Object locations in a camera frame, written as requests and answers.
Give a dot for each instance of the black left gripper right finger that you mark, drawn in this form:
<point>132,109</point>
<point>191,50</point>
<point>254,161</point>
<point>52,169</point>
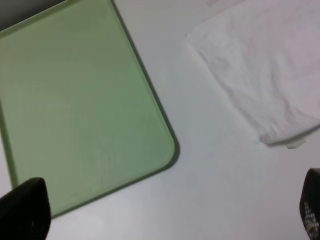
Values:
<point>309,206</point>

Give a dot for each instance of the green plastic tray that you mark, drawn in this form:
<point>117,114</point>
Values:
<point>77,107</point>

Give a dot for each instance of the white short sleeve t-shirt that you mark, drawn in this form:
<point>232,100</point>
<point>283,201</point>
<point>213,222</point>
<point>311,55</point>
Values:
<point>265,57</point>

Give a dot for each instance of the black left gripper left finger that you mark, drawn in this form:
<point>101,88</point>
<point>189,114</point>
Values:
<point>25,212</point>

